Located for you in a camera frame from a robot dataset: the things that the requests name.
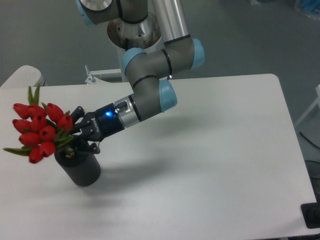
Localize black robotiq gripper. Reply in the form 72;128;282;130
70;106;125;154

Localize red tulip bouquet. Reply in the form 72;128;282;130
3;85;75;164

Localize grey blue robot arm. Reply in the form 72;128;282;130
70;0;205;154

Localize dark grey ribbed vase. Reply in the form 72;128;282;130
54;151;101;187

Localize white chair beside table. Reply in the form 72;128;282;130
0;65;48;89

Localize black device at table edge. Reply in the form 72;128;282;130
300;202;320;229

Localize blue items in clear bag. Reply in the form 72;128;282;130
294;0;320;20

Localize black cable on floor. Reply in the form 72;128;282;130
299;131;320;149

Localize white frame at right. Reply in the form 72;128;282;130
294;85;320;129

